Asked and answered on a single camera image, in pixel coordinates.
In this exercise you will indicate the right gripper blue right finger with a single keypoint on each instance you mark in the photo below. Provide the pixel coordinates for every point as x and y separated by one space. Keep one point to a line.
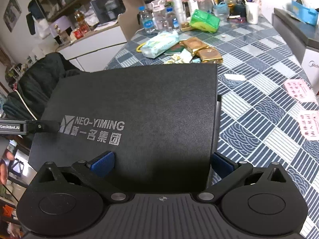
231 174

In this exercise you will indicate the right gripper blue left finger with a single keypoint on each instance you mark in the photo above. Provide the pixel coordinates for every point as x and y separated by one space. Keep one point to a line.
93 174

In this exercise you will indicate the black box lid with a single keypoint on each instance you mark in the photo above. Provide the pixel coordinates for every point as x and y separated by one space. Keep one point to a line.
158 120

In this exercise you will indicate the person left hand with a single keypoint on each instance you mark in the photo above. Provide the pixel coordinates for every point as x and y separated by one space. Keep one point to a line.
7 156

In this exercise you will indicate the black jacket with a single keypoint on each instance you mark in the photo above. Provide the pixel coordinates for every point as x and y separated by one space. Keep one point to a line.
35 88

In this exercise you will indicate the patterned blue tablecloth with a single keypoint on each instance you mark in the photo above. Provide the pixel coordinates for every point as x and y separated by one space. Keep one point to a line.
259 119

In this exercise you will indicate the open black gift box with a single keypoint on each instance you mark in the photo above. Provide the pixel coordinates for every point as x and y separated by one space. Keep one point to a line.
215 137

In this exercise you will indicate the pink paper card near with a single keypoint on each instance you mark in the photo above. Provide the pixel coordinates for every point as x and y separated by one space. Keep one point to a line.
309 124

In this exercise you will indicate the pink paper card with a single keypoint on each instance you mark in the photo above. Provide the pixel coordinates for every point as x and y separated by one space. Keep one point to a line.
309 124
298 89

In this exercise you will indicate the pink paper card far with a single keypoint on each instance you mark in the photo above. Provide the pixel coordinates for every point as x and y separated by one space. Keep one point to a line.
298 89

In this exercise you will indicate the gold mooncake packet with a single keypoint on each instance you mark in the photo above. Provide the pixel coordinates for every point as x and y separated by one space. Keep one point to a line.
193 45
210 55

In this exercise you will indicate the yellow carabiner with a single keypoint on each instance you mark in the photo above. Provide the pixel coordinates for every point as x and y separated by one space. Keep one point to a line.
138 49

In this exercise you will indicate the light blue wet wipes pack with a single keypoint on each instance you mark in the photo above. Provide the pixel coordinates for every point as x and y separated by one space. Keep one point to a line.
159 44

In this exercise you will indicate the white mini fridge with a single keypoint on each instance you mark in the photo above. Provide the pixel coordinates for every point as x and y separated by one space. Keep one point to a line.
302 39

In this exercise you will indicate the green tissue pack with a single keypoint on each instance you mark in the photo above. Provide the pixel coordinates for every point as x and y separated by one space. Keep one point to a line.
204 21

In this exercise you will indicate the small water bottle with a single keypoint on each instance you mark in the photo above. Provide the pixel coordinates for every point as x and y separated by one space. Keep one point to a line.
171 19
146 20

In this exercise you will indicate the small teal mesh basket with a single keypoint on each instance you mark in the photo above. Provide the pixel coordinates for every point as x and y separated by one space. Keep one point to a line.
221 11

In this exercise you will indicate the white ceramic mug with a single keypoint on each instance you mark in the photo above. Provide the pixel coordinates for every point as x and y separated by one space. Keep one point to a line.
252 12

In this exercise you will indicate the blue plastic basket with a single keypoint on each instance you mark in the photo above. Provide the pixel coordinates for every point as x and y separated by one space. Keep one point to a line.
304 14

